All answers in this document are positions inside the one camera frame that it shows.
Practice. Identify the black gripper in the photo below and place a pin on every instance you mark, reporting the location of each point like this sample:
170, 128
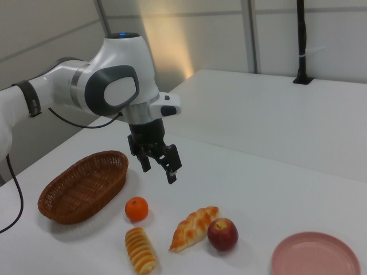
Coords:
146, 133

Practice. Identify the orange mandarin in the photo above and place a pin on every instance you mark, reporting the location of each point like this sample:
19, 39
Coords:
136, 209

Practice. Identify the braided bread loaf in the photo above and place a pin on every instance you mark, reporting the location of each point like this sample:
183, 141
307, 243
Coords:
192, 229

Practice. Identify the striped bread roll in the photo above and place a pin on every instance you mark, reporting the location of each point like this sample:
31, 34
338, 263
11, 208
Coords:
140, 250

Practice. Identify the red apple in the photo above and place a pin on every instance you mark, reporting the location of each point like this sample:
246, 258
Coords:
223, 235

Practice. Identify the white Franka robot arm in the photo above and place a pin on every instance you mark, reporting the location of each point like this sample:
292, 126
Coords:
123, 57

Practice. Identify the brown woven basket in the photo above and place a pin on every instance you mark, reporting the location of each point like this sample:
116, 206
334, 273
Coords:
80, 189

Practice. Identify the pink plate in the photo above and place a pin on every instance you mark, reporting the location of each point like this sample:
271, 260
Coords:
315, 255

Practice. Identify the black pole with base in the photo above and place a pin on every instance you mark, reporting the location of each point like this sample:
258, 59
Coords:
301, 43

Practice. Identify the grey partition post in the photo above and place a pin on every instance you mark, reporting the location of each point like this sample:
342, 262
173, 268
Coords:
103, 15
252, 34

